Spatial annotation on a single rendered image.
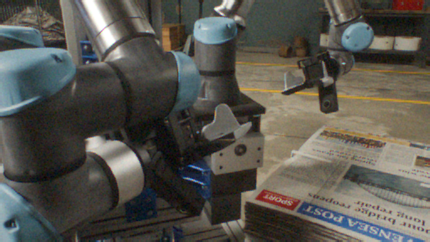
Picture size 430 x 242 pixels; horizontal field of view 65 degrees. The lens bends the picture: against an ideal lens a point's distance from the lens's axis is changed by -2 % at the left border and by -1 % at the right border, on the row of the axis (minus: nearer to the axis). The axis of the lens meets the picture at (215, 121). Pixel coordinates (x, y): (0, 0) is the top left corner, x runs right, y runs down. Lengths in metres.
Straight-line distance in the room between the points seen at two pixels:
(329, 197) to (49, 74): 0.41
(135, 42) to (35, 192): 0.18
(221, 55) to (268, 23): 6.15
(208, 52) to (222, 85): 0.10
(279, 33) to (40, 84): 6.80
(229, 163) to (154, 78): 0.53
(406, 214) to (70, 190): 0.43
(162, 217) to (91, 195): 0.68
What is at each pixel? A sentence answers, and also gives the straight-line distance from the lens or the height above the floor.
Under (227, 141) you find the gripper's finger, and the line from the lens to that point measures 0.49.
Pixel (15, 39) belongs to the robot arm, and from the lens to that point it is 0.87.
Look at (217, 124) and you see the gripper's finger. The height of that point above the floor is 0.93.
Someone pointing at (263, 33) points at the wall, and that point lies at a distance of 7.09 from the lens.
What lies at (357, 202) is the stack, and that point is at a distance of 0.55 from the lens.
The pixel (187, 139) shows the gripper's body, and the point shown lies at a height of 0.92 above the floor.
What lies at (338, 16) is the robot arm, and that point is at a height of 1.06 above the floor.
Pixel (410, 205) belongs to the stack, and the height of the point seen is 0.83.
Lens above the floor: 1.11
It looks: 21 degrees down
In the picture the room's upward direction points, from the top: straight up
